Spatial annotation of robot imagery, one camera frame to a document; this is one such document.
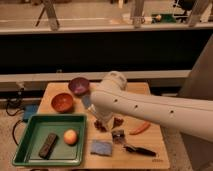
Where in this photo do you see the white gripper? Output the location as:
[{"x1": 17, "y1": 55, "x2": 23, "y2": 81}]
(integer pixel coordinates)
[{"x1": 88, "y1": 105, "x2": 113, "y2": 128}]

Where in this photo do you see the yellow-red apple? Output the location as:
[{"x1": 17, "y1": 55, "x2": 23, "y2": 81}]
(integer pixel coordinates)
[{"x1": 64, "y1": 129, "x2": 78, "y2": 145}]

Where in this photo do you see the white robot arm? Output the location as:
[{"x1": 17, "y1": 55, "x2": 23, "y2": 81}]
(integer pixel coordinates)
[{"x1": 90, "y1": 71, "x2": 213, "y2": 142}]

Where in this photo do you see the purple bowl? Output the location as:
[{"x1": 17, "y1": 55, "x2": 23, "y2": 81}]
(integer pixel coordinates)
[{"x1": 68, "y1": 77, "x2": 90, "y2": 96}]

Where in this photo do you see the red bowl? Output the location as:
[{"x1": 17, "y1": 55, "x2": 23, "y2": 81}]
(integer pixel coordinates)
[{"x1": 51, "y1": 93, "x2": 74, "y2": 113}]

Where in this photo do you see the small metal clip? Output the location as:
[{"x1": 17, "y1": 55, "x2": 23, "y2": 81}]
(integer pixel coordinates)
[{"x1": 111, "y1": 130, "x2": 125, "y2": 144}]

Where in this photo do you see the blue-grey flat object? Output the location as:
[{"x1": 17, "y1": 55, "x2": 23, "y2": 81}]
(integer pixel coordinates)
[{"x1": 81, "y1": 95, "x2": 92, "y2": 109}]

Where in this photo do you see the blue sponge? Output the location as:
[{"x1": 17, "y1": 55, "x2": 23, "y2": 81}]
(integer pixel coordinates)
[{"x1": 90, "y1": 140, "x2": 112, "y2": 156}]

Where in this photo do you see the orange carrot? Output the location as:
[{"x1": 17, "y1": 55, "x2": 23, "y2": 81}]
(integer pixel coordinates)
[{"x1": 129, "y1": 121, "x2": 151, "y2": 135}]

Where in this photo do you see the green plastic tray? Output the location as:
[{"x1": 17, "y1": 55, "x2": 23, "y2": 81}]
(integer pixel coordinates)
[{"x1": 12, "y1": 114, "x2": 87, "y2": 167}]

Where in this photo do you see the dark rectangular block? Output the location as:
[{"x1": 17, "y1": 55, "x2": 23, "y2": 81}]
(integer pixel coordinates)
[{"x1": 38, "y1": 133, "x2": 58, "y2": 159}]

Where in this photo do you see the blue box on floor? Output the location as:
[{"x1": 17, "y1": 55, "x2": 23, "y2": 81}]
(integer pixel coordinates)
[{"x1": 22, "y1": 105, "x2": 38, "y2": 123}]

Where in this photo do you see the black cable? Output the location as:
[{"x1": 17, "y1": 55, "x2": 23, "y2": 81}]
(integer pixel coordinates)
[{"x1": 4, "y1": 87, "x2": 26, "y2": 147}]

